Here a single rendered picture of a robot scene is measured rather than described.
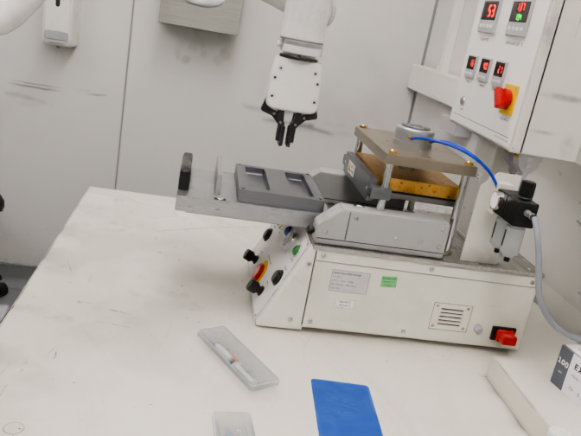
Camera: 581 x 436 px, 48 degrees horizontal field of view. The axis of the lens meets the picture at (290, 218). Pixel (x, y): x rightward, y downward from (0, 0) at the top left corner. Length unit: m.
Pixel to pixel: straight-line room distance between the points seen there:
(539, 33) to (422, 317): 0.56
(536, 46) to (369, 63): 1.61
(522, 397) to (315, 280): 0.41
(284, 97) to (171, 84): 1.51
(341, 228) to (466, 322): 0.32
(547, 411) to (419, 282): 0.32
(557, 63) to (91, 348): 0.93
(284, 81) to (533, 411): 0.72
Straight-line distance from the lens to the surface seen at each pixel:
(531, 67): 1.24
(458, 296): 1.30
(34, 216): 2.94
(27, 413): 0.98
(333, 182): 1.45
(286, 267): 1.24
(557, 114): 1.27
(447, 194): 1.29
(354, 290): 1.23
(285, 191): 1.24
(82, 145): 2.81
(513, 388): 1.19
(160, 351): 1.12
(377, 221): 1.20
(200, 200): 1.20
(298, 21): 1.23
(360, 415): 1.06
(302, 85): 1.25
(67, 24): 2.65
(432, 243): 1.24
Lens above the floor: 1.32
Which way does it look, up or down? 17 degrees down
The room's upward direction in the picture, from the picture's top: 11 degrees clockwise
